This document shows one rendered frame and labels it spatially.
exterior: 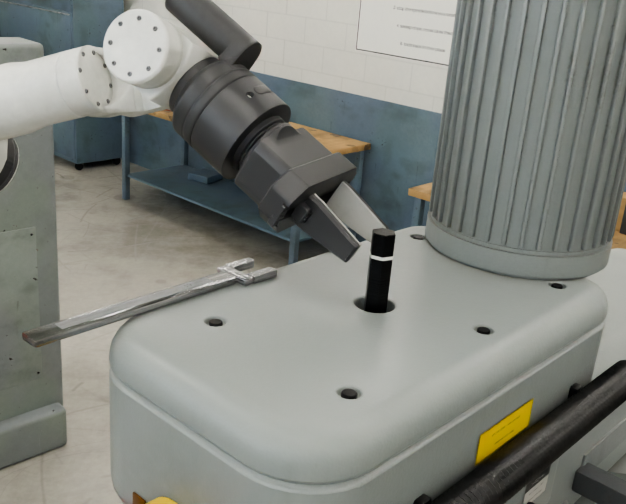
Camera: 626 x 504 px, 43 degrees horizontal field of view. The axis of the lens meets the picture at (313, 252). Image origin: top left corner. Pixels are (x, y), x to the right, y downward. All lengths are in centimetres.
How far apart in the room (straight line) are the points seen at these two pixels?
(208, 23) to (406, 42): 513
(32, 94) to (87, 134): 727
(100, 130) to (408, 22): 356
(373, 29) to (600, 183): 527
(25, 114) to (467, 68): 44
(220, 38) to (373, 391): 35
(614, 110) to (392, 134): 519
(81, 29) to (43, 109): 709
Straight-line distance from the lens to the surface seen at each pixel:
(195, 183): 699
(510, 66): 78
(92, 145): 814
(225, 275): 73
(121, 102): 82
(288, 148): 70
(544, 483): 90
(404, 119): 589
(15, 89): 83
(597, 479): 101
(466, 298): 75
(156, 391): 60
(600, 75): 79
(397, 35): 591
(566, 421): 76
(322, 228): 68
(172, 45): 72
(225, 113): 70
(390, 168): 601
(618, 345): 106
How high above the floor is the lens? 218
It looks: 21 degrees down
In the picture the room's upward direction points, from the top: 5 degrees clockwise
